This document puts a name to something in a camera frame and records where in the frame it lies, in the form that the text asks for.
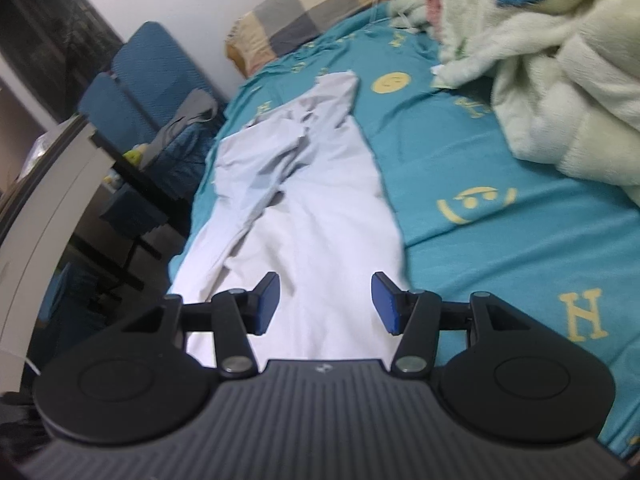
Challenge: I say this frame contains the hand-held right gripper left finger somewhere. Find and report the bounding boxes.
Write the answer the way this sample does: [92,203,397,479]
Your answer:
[121,272,281,376]

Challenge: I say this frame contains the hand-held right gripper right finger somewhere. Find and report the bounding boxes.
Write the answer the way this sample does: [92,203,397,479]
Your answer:
[371,271,527,376]

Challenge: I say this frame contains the white garment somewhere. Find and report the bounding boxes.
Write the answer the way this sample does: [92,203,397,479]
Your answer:
[166,71,407,367]

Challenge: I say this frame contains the teal smiley print bed sheet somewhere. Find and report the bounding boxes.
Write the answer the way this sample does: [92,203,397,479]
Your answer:
[167,0,640,463]

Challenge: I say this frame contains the black desk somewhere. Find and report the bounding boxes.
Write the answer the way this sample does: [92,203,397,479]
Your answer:
[70,140,193,291]

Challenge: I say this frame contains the grey cloth on chair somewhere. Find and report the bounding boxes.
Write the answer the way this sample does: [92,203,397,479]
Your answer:
[142,89,221,168]

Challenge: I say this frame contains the blue folding chair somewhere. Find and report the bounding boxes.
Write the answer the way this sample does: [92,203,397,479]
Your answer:
[77,21,228,201]

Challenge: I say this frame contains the checkered pillow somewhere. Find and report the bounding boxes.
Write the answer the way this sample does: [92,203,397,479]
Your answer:
[225,0,416,78]

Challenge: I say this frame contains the cream fluffy blanket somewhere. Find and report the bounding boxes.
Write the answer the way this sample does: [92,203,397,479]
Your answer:
[387,0,640,193]

